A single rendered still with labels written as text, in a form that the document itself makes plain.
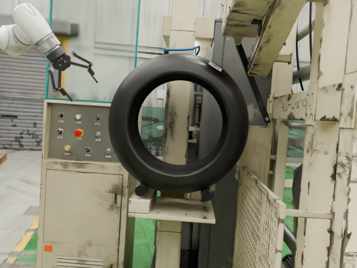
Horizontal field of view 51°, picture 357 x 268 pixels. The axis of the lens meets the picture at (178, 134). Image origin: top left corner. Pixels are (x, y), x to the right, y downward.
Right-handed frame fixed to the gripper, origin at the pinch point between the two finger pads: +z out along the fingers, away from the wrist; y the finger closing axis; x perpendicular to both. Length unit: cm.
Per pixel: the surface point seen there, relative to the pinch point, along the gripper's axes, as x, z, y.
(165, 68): 19.6, 10.7, -32.0
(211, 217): 30, 72, -11
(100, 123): -64, 28, 7
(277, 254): 84, 61, -18
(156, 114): -860, 245, -89
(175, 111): -14.5, 36.9, -29.8
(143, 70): 16.2, 6.4, -24.6
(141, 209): 23, 52, 11
